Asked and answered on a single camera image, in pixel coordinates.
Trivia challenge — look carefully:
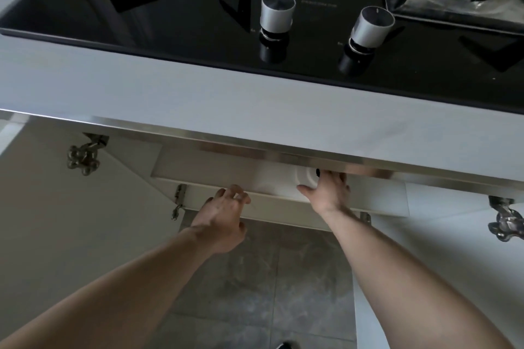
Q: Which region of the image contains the white kitchen countertop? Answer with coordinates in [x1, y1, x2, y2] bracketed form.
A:
[0, 0, 524, 200]

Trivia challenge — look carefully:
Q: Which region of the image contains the black glass gas stove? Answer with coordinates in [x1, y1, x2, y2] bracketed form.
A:
[0, 0, 524, 115]

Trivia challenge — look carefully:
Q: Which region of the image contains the person's right forearm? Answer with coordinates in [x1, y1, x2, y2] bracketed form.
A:
[319, 205, 515, 349]

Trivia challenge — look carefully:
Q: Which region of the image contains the white round kettle base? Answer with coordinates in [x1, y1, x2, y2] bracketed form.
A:
[288, 164, 353, 200]

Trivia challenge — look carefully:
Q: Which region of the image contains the person's right hand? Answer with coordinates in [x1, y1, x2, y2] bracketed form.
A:
[296, 170, 352, 216]

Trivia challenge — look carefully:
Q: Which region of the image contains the silver stove knob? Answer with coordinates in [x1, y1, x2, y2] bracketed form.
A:
[348, 5, 396, 51]
[260, 0, 297, 39]

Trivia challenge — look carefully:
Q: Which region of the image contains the person's left hand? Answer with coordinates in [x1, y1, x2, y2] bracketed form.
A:
[190, 184, 251, 255]

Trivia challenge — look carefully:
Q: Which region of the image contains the person's left forearm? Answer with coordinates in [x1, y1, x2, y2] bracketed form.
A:
[0, 226, 222, 349]

